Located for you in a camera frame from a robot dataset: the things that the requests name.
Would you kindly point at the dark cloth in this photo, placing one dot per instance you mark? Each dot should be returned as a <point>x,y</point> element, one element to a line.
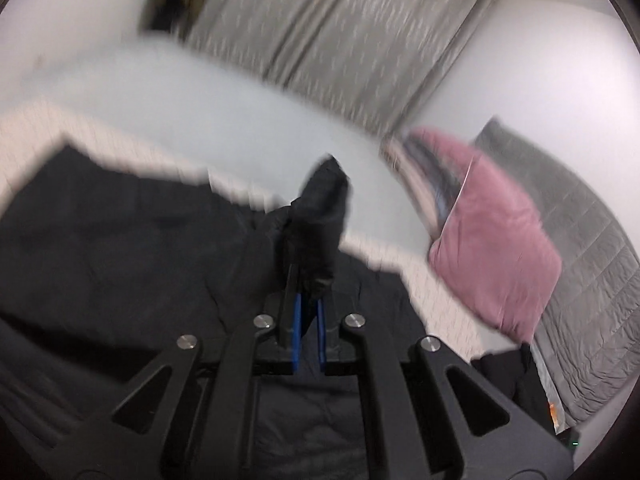
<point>505,375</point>

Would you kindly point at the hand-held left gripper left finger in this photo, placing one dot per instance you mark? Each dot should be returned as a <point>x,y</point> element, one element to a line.
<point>297,332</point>

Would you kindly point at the stack of folded clothes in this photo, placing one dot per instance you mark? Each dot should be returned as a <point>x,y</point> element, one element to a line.
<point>425,180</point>

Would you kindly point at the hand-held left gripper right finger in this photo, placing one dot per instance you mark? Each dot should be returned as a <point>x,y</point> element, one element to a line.
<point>320,332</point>

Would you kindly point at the pink pillow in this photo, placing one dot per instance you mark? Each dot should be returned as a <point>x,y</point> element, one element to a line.
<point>495,240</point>

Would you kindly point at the light grey fleece blanket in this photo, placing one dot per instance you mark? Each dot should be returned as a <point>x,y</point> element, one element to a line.
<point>200,100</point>

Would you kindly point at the grey star print curtain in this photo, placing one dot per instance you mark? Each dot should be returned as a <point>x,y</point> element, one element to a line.
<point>340,30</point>

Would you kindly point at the grey quilted blanket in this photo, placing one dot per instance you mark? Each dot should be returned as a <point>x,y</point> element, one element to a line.
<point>590,285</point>

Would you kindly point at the black puffer jacket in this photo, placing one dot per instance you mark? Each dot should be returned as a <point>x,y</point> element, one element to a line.
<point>125,240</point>

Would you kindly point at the olive hanging coat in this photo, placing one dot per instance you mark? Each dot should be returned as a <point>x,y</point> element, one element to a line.
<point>170,5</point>

